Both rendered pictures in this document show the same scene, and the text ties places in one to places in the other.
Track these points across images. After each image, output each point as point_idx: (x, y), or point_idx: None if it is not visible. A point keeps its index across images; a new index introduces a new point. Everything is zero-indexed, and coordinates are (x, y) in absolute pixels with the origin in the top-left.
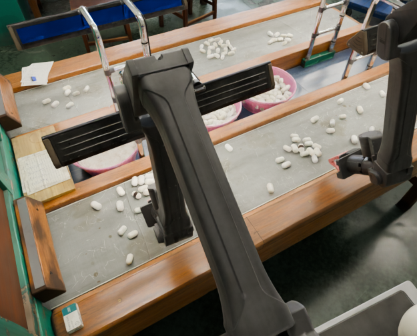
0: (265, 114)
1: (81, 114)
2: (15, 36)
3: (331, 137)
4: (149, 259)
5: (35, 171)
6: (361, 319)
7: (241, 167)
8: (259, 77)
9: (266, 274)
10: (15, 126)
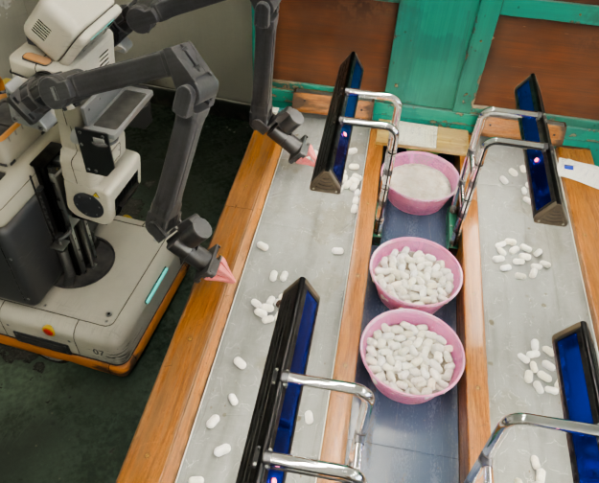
0: (354, 307)
1: (484, 184)
2: (522, 81)
3: (266, 350)
4: (281, 157)
5: (413, 129)
6: (128, 110)
7: (306, 247)
8: (320, 166)
9: (166, 0)
10: None
